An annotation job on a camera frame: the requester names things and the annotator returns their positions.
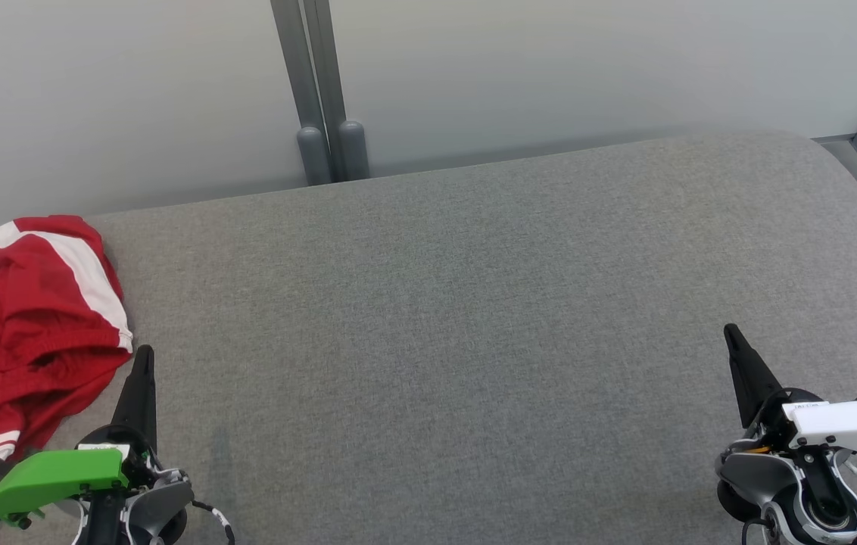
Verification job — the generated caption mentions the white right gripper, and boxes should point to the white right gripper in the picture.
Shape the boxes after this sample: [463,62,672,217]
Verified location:
[724,323,857,460]

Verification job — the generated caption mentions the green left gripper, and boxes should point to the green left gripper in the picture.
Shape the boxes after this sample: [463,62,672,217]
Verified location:
[0,344,163,528]

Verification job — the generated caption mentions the red shorts with white stripe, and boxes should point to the red shorts with white stripe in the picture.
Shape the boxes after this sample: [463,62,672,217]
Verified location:
[0,215,134,464]

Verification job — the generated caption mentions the black white braided cable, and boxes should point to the black white braided cable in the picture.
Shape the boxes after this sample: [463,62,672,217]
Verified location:
[190,498,236,545]

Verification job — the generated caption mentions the grey partition post with foot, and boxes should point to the grey partition post with foot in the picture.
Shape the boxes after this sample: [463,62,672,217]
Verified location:
[270,0,333,187]
[303,0,369,182]

